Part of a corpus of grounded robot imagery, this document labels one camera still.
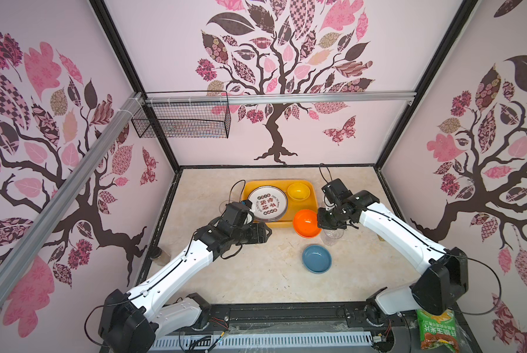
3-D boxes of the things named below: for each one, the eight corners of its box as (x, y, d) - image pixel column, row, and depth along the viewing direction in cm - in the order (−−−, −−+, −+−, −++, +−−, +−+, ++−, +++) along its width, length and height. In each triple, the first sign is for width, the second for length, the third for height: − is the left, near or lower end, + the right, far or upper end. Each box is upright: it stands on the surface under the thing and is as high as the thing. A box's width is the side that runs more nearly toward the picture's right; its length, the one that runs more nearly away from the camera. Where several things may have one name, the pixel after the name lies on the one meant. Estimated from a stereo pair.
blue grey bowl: (303, 274, 85) (304, 271, 82) (301, 248, 92) (301, 244, 89) (331, 274, 85) (334, 271, 82) (327, 248, 92) (328, 244, 89)
